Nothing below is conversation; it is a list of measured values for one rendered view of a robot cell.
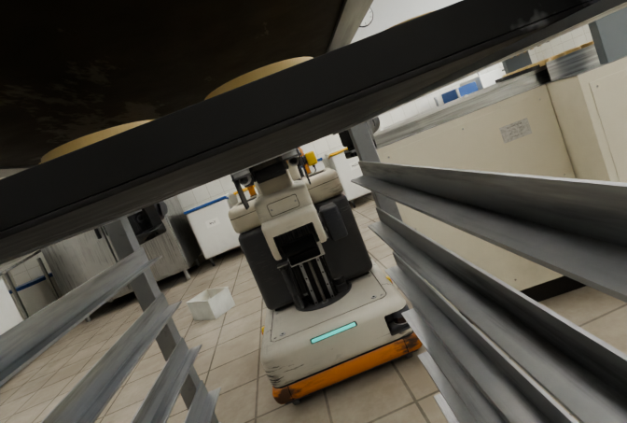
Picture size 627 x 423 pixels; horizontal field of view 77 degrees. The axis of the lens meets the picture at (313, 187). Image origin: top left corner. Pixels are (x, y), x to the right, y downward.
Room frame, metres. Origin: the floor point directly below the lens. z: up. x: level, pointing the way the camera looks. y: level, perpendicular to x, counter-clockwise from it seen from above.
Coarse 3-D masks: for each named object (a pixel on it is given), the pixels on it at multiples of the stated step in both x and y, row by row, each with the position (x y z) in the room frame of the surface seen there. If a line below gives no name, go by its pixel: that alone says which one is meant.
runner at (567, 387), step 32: (384, 224) 0.67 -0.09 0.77; (416, 256) 0.47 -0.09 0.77; (448, 256) 0.38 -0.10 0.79; (448, 288) 0.36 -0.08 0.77; (480, 288) 0.32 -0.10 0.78; (512, 288) 0.27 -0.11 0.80; (480, 320) 0.29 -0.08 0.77; (512, 320) 0.27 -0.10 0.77; (544, 320) 0.23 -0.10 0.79; (512, 352) 0.24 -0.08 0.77; (544, 352) 0.23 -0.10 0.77; (576, 352) 0.21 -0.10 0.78; (608, 352) 0.18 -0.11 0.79; (544, 384) 0.21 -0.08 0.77; (576, 384) 0.20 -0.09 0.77; (608, 384) 0.19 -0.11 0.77; (576, 416) 0.18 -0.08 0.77; (608, 416) 0.17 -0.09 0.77
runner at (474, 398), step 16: (416, 320) 0.66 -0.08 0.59; (432, 336) 0.60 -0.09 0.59; (432, 352) 0.56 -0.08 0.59; (448, 352) 0.54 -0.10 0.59; (448, 368) 0.51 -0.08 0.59; (464, 368) 0.49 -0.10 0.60; (464, 384) 0.47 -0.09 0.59; (464, 400) 0.44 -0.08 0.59; (480, 400) 0.44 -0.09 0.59; (480, 416) 0.41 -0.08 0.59; (496, 416) 0.40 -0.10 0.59
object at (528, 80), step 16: (512, 80) 1.51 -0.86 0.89; (528, 80) 1.51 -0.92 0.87; (544, 80) 1.50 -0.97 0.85; (480, 96) 1.52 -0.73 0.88; (496, 96) 1.52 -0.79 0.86; (432, 112) 1.54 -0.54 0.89; (448, 112) 1.54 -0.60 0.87; (464, 112) 1.53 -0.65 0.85; (400, 128) 1.55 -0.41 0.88; (416, 128) 1.55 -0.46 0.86; (384, 144) 1.56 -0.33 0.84
